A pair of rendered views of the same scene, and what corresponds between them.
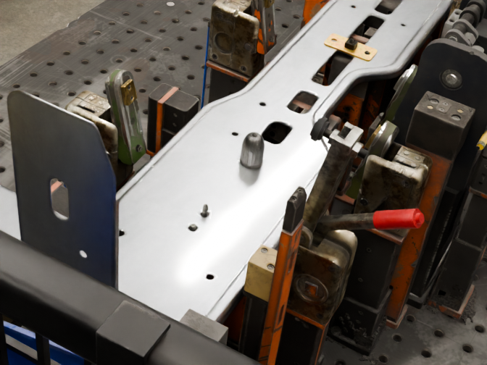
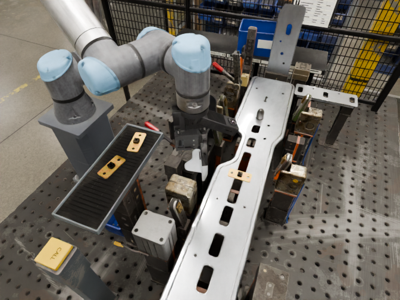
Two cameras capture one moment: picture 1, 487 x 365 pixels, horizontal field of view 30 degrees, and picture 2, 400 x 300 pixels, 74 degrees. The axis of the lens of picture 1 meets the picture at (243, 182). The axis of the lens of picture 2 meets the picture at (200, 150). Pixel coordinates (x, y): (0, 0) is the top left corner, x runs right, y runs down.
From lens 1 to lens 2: 1.86 m
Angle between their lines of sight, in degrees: 90
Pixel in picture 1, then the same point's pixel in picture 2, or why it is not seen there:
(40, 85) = (377, 247)
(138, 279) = (272, 85)
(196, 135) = (280, 122)
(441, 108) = not seen: hidden behind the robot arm
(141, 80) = (337, 266)
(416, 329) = not seen: hidden behind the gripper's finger
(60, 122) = (292, 8)
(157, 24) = not seen: outside the picture
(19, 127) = (302, 15)
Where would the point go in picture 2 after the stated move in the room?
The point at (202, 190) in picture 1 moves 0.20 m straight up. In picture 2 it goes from (269, 106) to (278, 67)
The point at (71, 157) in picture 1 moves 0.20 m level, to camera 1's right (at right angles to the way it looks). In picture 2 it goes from (288, 15) to (244, 16)
